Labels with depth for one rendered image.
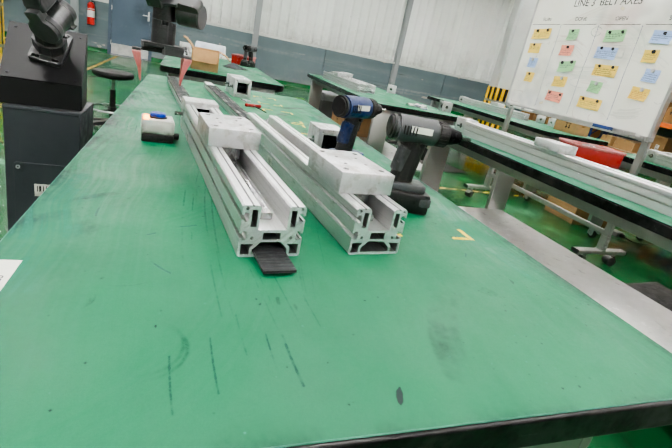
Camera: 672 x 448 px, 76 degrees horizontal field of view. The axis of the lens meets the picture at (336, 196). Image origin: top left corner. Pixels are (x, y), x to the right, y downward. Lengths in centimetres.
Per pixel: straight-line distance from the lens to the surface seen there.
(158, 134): 125
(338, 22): 1294
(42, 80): 154
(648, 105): 363
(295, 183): 97
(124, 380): 47
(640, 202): 203
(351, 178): 76
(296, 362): 49
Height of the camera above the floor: 109
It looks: 18 degrees down
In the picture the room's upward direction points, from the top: 12 degrees clockwise
